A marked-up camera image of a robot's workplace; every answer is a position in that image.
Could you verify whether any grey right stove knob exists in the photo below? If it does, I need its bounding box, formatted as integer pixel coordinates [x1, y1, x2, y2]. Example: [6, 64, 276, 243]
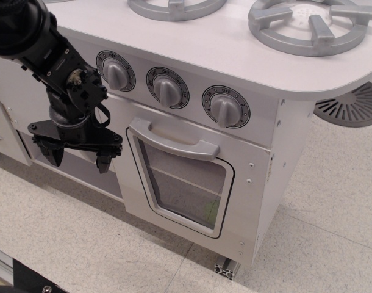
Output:
[202, 85, 251, 129]

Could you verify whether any grey oven door handle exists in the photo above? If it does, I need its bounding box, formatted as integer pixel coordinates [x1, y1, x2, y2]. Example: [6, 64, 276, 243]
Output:
[128, 118, 220, 162]

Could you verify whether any white left cabinet door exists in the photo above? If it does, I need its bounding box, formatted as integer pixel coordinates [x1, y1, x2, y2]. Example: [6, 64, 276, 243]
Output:
[0, 102, 32, 166]

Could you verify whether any grey burner grate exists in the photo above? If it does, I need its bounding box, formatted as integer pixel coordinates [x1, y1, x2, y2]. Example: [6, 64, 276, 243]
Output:
[127, 0, 226, 22]
[248, 1, 372, 57]

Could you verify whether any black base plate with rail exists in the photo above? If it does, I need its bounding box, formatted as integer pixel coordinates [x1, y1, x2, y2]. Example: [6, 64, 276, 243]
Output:
[0, 250, 67, 293]

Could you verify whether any grey stove knob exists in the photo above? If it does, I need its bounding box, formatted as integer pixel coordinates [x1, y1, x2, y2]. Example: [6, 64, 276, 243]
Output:
[146, 67, 190, 109]
[202, 85, 251, 129]
[96, 50, 136, 92]

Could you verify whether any grey right burner grate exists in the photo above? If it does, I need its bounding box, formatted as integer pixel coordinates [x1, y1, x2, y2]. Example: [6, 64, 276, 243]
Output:
[248, 1, 372, 57]

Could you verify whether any aluminium extrusion foot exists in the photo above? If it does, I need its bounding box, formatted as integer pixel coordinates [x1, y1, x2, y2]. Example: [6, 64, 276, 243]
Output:
[214, 256, 240, 281]

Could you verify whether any white toy kitchen stove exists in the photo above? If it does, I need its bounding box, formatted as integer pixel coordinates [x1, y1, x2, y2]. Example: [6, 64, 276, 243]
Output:
[0, 1, 372, 273]

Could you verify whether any grey left stove knob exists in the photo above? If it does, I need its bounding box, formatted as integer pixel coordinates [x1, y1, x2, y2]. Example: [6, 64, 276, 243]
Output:
[96, 50, 136, 92]

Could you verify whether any green toy in oven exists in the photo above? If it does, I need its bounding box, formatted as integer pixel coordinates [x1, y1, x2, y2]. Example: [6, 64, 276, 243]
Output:
[204, 200, 220, 225]

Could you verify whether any grey slotted round disc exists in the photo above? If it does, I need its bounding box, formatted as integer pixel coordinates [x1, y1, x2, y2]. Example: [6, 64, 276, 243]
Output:
[314, 82, 372, 128]

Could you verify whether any grey middle stove knob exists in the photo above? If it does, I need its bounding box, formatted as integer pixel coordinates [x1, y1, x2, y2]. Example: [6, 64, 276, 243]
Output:
[146, 67, 190, 109]

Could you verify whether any white oven door with window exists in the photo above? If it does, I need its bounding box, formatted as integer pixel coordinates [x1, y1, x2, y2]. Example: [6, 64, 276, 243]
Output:
[106, 97, 271, 266]

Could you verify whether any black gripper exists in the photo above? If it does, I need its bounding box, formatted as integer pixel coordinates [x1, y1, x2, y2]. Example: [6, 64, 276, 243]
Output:
[28, 120, 123, 174]

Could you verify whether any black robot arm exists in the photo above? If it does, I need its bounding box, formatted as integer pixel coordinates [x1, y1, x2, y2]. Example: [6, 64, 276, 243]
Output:
[0, 1, 123, 174]

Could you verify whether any grey left burner grate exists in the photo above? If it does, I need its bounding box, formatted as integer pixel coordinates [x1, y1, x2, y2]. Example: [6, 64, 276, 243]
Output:
[127, 0, 226, 22]

